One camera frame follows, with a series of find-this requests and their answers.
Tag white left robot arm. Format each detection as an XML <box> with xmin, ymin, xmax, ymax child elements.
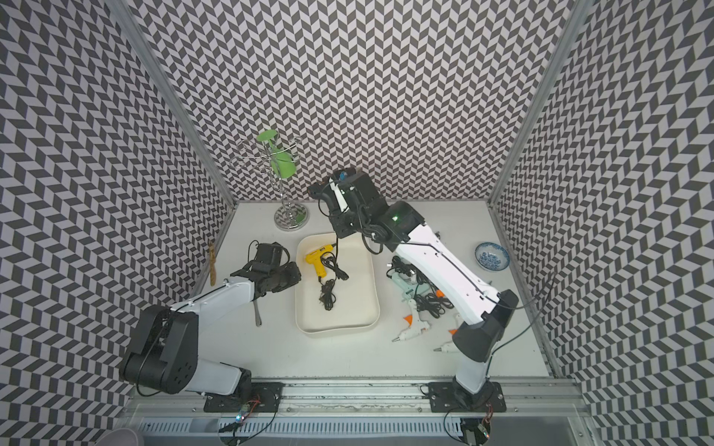
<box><xmin>119</xmin><ymin>242</ymin><xmax>301</xmax><ymax>401</ymax></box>

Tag small white glue gun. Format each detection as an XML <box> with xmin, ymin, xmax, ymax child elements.
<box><xmin>434</xmin><ymin>329</ymin><xmax>457</xmax><ymax>353</ymax></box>

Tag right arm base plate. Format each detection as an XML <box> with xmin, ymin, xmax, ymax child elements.
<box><xmin>423</xmin><ymin>380</ymin><xmax>507</xmax><ymax>414</ymax></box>

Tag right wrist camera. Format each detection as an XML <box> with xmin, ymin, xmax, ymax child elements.
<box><xmin>328</xmin><ymin>176</ymin><xmax>349</xmax><ymax>214</ymax></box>

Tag white glue gun orange trigger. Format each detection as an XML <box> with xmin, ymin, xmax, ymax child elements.
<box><xmin>393</xmin><ymin>299</ymin><xmax>431</xmax><ymax>342</ymax></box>

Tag blue white ceramic bowl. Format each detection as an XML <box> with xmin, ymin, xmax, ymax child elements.
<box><xmin>474</xmin><ymin>242</ymin><xmax>511</xmax><ymax>271</ymax></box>

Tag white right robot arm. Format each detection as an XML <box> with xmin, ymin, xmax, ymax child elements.
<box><xmin>307</xmin><ymin>168</ymin><xmax>519</xmax><ymax>396</ymax></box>

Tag metal spoon on table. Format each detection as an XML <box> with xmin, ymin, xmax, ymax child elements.
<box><xmin>252</xmin><ymin>300</ymin><xmax>262</xmax><ymax>327</ymax></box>

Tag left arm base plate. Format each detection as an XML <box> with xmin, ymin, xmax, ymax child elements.
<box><xmin>203</xmin><ymin>381</ymin><xmax>284</xmax><ymax>414</ymax></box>

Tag yellow hot glue gun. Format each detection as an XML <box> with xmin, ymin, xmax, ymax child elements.
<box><xmin>305</xmin><ymin>245</ymin><xmax>334</xmax><ymax>279</ymax></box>

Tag cream plastic storage box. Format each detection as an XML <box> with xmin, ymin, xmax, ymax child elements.
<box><xmin>295</xmin><ymin>233</ymin><xmax>380</xmax><ymax>337</ymax></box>

